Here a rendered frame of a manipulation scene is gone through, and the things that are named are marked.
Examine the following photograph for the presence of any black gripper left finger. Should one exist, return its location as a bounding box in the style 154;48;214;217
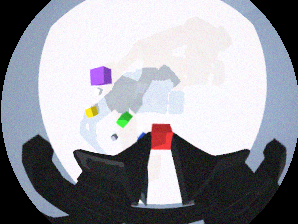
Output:
73;131;152;206

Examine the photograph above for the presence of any small yellow block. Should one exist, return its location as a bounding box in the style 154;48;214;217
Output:
85;107;98;119

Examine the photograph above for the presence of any small green block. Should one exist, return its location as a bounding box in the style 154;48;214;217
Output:
116;113;130;128

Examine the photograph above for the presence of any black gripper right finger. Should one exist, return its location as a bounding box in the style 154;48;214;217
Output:
170;133;250;206

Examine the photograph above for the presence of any purple cube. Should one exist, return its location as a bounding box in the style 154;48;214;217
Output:
90;67;112;85

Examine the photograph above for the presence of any red block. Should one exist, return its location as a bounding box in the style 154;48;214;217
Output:
150;123;173;151

